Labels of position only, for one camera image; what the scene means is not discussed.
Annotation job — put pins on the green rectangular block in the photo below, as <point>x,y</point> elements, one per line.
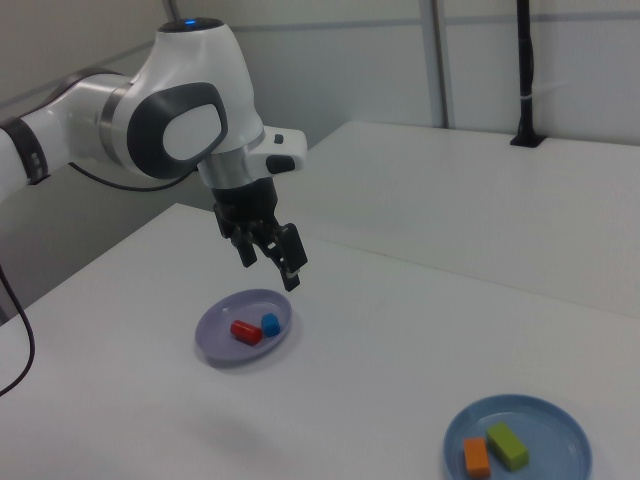
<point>507,446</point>

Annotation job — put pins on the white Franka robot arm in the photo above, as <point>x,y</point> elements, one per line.
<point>200,65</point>

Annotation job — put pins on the red cylinder block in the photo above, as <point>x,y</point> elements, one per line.
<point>245,332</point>

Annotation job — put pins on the grey metal partition post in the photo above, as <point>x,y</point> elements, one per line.
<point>439,60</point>

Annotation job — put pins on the orange rectangular block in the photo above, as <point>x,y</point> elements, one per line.
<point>476,456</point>

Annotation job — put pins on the blue block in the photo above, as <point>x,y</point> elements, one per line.
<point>270,325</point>

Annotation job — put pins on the blue plate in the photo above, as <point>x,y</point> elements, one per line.
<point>550,430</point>

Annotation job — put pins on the purple plate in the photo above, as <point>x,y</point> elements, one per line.
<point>215,330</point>

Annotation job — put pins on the black camera pole with clamp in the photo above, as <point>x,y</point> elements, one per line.
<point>525,75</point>

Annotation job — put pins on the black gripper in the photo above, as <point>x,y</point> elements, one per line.
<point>245,205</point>

